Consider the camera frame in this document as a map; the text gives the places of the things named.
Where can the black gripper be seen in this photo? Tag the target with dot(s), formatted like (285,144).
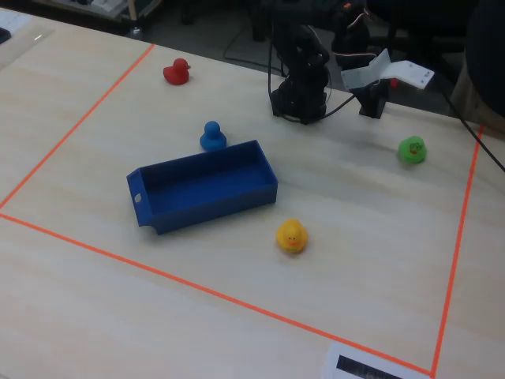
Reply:
(372,103)

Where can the green rubber duck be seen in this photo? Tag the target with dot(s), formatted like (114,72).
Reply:
(412,152)

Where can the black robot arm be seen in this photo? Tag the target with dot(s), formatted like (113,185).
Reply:
(300,79)

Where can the blue rubber duck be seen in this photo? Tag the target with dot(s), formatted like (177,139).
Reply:
(213,138)

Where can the yellow rubber duck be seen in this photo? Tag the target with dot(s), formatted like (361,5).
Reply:
(292,237)

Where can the red rubber duck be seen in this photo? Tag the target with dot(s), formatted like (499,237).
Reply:
(176,73)

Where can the blue plastic box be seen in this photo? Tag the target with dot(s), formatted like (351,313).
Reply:
(205,213)

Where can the black clamp with red knob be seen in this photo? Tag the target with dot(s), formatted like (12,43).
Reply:
(372,106)

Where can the black office chair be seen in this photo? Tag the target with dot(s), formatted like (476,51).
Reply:
(426,23)

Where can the orange tape strip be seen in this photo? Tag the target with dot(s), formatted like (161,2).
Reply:
(460,237)
(197,287)
(79,124)

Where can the white paper label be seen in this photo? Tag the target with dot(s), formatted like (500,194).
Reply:
(335,355)

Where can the white paper sheets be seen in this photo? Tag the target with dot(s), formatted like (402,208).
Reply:
(12,19)

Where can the dark blue flat object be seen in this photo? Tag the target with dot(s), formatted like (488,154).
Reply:
(3,35)

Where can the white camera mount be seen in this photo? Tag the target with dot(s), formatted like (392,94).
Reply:
(410,73)

